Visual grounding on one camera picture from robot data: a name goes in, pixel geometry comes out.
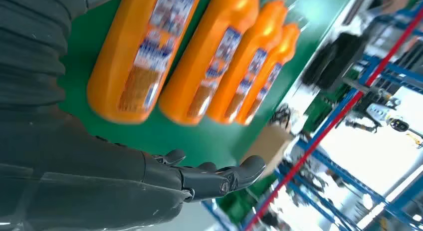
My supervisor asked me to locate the brown cardboard box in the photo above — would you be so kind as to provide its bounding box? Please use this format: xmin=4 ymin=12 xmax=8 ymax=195
xmin=241 ymin=122 xmax=295 ymax=179

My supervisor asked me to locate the black carrying case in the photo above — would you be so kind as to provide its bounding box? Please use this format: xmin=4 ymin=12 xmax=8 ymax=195
xmin=301 ymin=31 xmax=367 ymax=91

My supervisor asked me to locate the red pole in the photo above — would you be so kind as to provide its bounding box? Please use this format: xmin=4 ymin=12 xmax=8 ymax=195
xmin=244 ymin=6 xmax=423 ymax=231

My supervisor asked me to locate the black coiled cable bundle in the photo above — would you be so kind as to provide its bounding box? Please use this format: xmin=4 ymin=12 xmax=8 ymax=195
xmin=268 ymin=104 xmax=293 ymax=128

